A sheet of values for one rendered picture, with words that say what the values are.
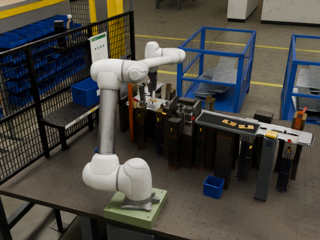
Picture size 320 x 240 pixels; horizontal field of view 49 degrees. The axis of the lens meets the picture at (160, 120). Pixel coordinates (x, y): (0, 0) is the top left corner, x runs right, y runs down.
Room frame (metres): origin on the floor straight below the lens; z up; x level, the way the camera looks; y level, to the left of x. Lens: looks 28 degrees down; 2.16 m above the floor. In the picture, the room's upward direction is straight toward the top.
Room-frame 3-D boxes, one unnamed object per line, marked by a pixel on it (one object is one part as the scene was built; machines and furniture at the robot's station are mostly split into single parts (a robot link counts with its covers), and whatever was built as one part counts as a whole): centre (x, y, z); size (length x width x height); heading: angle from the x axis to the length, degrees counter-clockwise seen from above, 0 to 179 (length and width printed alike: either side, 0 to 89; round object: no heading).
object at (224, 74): (4.59, -0.80, 0.47); 1.20 x 0.80 x 0.95; 160
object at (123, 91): (2.60, 0.29, 1.17); 0.12 x 0.01 x 0.34; 152
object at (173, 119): (2.04, -0.09, 0.89); 0.09 x 0.08 x 0.38; 152
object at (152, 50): (2.47, 0.04, 1.41); 0.13 x 0.11 x 0.16; 83
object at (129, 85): (2.38, 0.22, 0.95); 0.03 x 0.01 x 0.50; 62
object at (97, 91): (2.52, 0.52, 1.09); 0.30 x 0.17 x 0.13; 147
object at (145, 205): (1.63, 0.11, 0.79); 0.22 x 0.18 x 0.06; 81
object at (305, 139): (2.25, -0.38, 1.00); 1.38 x 0.22 x 0.02; 62
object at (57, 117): (2.49, 0.53, 1.01); 0.90 x 0.22 x 0.03; 152
